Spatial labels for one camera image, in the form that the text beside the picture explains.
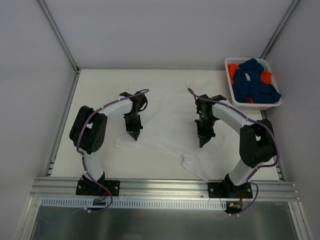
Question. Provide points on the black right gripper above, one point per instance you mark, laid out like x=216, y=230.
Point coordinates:
x=205, y=131

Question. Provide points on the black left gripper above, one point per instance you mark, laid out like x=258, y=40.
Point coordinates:
x=134, y=127

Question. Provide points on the white t shirt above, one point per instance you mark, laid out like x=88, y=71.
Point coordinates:
x=169, y=140

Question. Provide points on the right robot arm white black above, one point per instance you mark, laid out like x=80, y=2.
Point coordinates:
x=256, y=137

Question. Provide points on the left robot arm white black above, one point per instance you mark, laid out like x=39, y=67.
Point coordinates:
x=89, y=129

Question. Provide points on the blue t shirt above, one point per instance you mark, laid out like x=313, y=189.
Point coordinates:
x=248, y=84

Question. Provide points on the orange t shirt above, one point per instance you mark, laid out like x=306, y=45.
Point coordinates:
x=232, y=68

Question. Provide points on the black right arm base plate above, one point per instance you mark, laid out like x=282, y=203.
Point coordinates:
x=229, y=191

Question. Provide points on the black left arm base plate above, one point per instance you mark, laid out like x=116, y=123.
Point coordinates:
x=86, y=187

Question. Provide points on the aluminium mounting rail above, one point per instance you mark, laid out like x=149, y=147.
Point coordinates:
x=268, y=191

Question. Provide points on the white slotted cable duct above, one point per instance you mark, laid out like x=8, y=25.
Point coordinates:
x=163, y=204

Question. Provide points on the aluminium frame post left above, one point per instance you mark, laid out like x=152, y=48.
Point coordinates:
x=56, y=31

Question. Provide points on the aluminium frame post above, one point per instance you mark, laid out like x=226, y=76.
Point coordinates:
x=280, y=27
x=56, y=31

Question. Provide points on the aluminium frame post right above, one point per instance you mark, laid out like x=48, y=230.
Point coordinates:
x=280, y=27

